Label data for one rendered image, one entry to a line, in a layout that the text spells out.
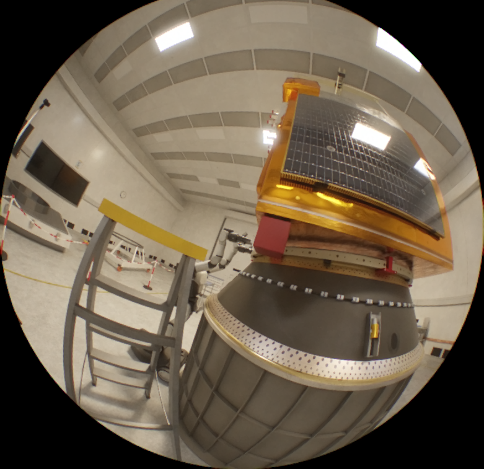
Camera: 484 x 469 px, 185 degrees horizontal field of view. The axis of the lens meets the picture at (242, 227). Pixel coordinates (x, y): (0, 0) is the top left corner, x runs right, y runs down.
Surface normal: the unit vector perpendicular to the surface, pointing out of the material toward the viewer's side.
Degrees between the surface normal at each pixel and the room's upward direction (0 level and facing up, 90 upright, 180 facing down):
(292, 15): 180
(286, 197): 94
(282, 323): 62
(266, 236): 90
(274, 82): 180
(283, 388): 90
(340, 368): 43
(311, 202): 94
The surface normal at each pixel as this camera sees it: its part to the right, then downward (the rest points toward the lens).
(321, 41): -0.32, 0.90
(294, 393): -0.47, -0.42
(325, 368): -0.07, -0.94
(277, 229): -0.16, -0.36
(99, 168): 0.94, 0.25
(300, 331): -0.33, -0.80
